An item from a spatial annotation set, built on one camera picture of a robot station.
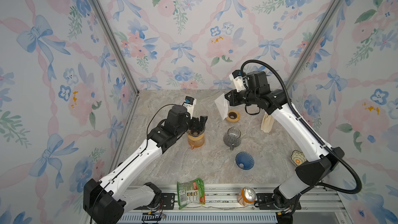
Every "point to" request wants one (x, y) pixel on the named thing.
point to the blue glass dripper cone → (244, 160)
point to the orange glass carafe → (196, 141)
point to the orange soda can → (247, 195)
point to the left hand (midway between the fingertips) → (199, 113)
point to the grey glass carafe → (232, 138)
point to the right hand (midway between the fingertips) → (225, 94)
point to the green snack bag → (190, 192)
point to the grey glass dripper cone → (196, 133)
